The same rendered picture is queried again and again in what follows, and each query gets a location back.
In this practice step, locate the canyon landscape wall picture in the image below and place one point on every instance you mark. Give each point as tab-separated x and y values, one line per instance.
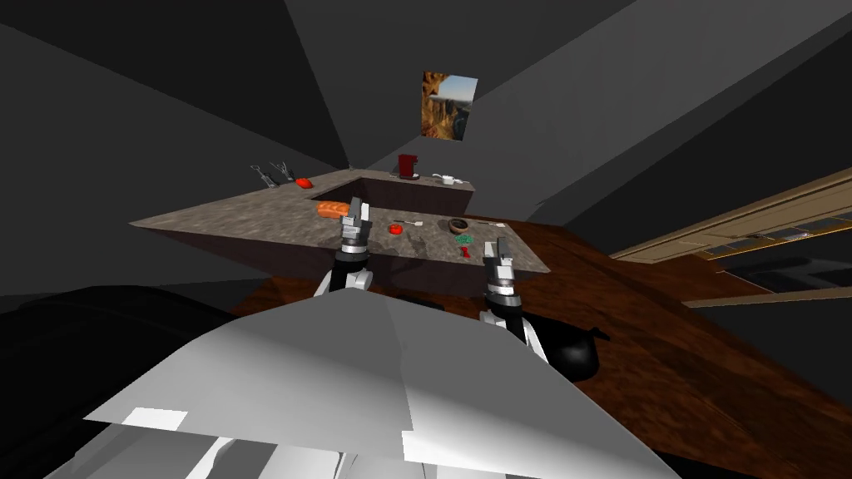
448	106

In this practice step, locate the red tomato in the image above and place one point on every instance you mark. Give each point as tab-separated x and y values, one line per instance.
304	183
396	229

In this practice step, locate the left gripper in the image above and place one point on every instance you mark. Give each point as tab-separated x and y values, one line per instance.
355	236

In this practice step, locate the grey metal kitchen utensil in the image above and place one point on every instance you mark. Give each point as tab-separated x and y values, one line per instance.
283	170
265	177

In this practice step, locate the orange bread loaf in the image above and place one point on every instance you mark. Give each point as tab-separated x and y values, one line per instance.
331	209

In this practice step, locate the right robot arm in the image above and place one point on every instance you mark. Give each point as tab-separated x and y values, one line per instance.
512	313

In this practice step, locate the green leafy vegetable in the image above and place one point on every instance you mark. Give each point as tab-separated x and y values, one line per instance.
464	238

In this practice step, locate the red small utensil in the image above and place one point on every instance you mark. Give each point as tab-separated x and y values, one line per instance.
465	251

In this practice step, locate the white mug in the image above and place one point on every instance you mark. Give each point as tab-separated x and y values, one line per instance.
447	178

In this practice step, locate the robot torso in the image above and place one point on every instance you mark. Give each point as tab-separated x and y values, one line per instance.
346	379

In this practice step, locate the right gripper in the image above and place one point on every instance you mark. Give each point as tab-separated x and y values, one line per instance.
500	271

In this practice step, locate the red coffee machine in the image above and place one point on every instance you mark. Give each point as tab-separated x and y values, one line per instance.
407	166

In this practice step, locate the brown bowl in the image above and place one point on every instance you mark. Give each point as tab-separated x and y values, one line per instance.
458	225

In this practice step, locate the white spoon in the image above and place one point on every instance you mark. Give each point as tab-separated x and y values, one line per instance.
414	223
496	225

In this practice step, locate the tan wooden cabinet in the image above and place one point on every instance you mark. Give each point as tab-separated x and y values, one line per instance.
745	223

